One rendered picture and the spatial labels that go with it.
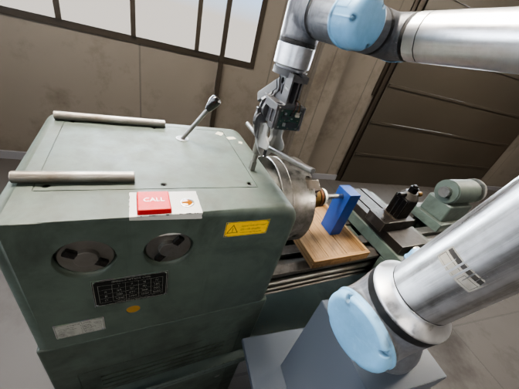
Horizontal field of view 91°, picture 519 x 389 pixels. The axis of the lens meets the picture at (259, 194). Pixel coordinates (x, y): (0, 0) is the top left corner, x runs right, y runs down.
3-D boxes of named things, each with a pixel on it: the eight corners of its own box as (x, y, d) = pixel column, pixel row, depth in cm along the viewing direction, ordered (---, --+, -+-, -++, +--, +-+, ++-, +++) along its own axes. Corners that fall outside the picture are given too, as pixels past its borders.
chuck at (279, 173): (272, 262, 86) (292, 174, 74) (239, 215, 112) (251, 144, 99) (281, 260, 88) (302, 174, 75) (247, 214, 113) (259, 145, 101)
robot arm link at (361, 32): (411, 5, 39) (358, 0, 46) (364, -19, 33) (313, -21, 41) (385, 62, 43) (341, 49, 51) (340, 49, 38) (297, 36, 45)
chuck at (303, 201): (281, 260, 88) (302, 174, 75) (247, 214, 113) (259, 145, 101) (303, 256, 92) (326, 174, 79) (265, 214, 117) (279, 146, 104)
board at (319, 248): (310, 268, 100) (314, 262, 98) (273, 210, 126) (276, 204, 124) (366, 258, 113) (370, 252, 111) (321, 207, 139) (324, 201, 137)
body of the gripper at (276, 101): (269, 131, 54) (285, 71, 48) (254, 116, 60) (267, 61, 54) (299, 134, 58) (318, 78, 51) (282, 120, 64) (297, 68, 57)
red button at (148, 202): (137, 218, 48) (137, 210, 46) (137, 199, 52) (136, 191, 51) (171, 216, 50) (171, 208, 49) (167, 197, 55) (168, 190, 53)
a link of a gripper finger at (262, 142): (258, 165, 61) (268, 128, 56) (249, 153, 65) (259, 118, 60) (269, 165, 62) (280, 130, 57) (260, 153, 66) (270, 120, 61)
